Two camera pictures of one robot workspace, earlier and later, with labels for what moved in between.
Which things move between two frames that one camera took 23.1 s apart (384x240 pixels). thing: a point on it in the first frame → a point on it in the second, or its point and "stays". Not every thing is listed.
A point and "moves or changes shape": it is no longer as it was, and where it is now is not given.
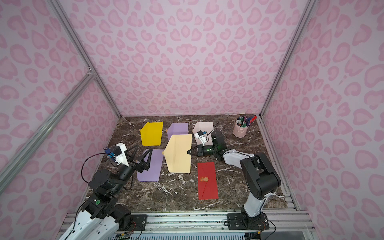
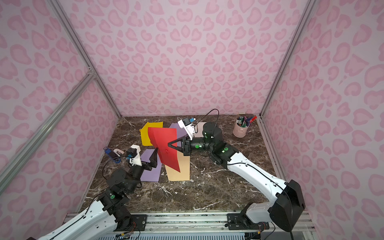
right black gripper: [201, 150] → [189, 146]
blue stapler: [107, 151] stays
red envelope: [207, 181] → [160, 137]
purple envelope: [153, 174] stays
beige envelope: [177, 159] moves or changes shape
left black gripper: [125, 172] → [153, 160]
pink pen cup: [242, 124] stays
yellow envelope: [151, 133] stays
